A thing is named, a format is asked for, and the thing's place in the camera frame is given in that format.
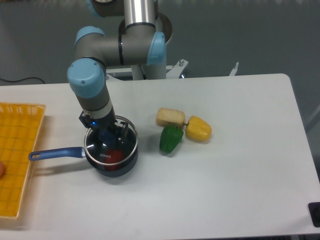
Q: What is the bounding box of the beige bread loaf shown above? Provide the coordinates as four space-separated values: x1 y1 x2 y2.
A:
155 107 185 128

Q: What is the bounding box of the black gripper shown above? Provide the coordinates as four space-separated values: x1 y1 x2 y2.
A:
79 111 129 142

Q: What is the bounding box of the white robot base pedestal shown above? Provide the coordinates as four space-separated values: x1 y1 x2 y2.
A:
104 12 240 83

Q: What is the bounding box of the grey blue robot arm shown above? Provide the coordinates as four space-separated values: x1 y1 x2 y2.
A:
67 0 166 141

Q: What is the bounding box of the yellow bell pepper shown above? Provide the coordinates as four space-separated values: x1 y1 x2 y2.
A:
184 115 212 142

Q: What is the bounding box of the glass lid blue knob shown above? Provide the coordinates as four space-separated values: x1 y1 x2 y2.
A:
83 116 138 171

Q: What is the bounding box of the black floor cable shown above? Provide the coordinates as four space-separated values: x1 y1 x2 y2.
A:
0 77 47 85

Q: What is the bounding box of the red bell pepper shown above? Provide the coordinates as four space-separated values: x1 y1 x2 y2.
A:
104 149 125 171

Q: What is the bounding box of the black table corner device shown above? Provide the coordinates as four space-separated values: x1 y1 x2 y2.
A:
308 202 320 228

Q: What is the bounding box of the green bell pepper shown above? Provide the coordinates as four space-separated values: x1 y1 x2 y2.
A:
159 125 184 154

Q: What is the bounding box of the orange object in basket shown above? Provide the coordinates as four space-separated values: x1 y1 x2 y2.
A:
0 161 6 178

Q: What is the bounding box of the dark pot blue handle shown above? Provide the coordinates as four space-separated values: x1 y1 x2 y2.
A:
28 119 139 178

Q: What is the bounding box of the yellow plastic basket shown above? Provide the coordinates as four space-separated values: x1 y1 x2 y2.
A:
0 102 46 219

